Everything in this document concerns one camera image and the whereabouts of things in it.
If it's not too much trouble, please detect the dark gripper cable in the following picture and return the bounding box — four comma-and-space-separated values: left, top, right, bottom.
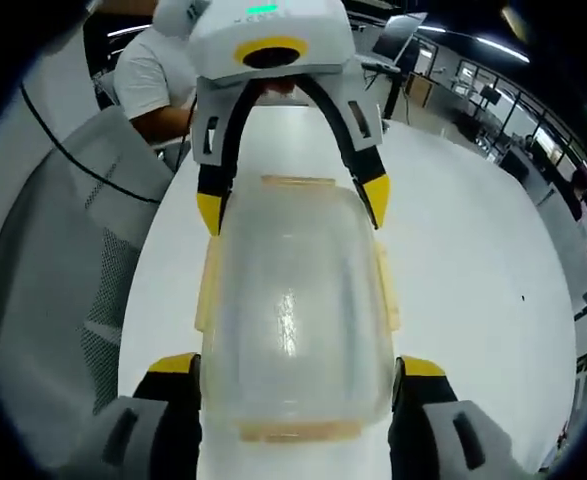
172, 94, 197, 174

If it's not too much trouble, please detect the brown cardboard board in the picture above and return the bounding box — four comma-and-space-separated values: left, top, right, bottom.
405, 71, 434, 109

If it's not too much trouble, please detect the black laptop stand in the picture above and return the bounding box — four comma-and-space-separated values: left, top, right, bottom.
360, 57, 404, 121

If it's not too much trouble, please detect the person's left hand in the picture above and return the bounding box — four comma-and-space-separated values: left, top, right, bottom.
258, 79, 297, 98

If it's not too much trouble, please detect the thin black cable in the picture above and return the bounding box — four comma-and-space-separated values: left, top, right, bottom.
19, 79, 163, 204

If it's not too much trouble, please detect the open silver laptop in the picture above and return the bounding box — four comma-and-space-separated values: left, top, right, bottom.
371, 12, 429, 69

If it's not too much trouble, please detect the person's white shirt torso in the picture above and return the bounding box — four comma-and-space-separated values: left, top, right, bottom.
112, 22, 199, 121

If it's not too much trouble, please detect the grey mesh office chair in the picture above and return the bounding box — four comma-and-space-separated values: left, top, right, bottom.
0, 105, 174, 431

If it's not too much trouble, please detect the clear plastic food container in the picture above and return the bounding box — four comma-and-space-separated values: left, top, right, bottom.
192, 173, 403, 445

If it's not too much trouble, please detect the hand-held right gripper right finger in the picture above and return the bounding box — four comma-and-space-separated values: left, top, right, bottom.
390, 353, 522, 480

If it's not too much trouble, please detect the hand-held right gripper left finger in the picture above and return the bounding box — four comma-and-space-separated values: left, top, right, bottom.
92, 351, 204, 480

